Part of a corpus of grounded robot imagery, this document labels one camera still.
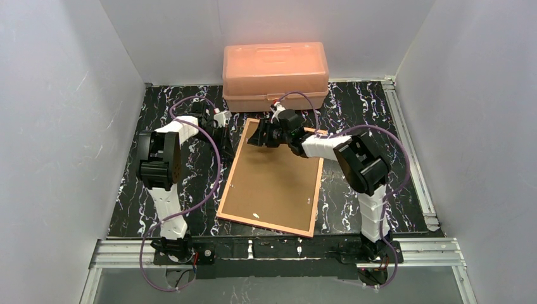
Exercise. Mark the aluminium rail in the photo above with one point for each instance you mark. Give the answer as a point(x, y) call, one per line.
point(421, 188)
point(416, 252)

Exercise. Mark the aluminium front rail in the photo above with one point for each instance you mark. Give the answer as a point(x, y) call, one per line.
point(416, 252)

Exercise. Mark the pink wooden picture frame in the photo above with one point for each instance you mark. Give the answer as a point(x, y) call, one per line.
point(268, 226)

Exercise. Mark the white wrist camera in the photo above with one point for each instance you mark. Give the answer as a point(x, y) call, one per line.
point(276, 108)
point(221, 118)

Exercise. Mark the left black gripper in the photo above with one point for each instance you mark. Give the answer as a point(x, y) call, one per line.
point(224, 137)

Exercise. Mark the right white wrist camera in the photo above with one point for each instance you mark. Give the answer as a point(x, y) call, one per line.
point(276, 108)

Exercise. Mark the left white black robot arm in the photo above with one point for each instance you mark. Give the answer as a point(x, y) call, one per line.
point(159, 161)

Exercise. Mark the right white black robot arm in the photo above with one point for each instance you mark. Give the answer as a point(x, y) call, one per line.
point(364, 168)

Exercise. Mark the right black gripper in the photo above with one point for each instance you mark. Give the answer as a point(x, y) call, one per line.
point(265, 135)

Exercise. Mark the brown cardboard backing board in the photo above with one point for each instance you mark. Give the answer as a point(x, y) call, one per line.
point(272, 184)

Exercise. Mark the orange plastic storage box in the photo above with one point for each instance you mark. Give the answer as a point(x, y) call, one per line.
point(256, 75)

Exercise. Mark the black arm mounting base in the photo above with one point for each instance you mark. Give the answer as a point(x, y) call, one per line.
point(347, 256)

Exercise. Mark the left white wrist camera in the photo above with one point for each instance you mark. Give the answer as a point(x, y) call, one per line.
point(221, 118)

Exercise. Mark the aluminium right side rail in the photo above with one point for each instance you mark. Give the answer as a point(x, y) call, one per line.
point(421, 188)

